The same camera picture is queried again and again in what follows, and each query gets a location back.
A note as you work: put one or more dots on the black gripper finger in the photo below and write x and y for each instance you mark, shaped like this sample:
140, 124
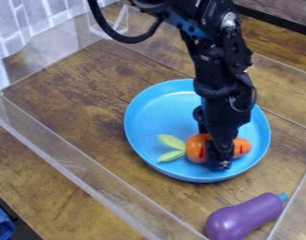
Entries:
199, 120
218, 161

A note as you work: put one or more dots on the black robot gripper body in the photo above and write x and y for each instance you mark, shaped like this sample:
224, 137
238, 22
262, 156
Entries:
226, 107

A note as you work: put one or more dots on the orange toy carrot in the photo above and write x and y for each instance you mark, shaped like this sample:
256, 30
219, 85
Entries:
192, 149

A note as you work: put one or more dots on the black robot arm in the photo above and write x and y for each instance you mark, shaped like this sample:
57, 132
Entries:
208, 24

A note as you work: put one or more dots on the blue plastic plate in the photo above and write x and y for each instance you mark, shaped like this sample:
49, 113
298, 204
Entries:
162, 111

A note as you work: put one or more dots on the purple toy eggplant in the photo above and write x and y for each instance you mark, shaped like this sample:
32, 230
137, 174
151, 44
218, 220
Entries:
231, 223

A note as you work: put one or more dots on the white grid curtain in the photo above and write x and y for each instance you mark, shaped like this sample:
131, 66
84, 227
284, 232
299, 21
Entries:
40, 32

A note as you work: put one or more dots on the blue object at corner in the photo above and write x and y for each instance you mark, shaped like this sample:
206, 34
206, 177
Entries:
7, 227

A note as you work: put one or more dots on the clear acrylic enclosure wall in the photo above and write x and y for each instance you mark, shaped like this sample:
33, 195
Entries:
71, 177

